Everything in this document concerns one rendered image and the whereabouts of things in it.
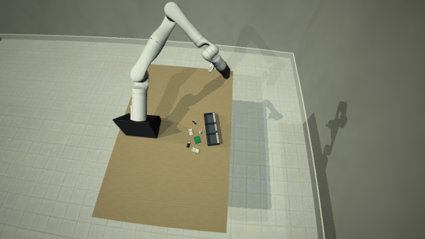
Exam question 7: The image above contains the dark grey rack of labelled bins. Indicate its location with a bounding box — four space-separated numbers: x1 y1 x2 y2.
204 112 220 146

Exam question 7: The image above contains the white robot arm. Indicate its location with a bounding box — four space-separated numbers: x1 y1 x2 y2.
130 2 223 121

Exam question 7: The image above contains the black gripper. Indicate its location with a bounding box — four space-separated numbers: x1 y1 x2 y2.
209 60 230 79

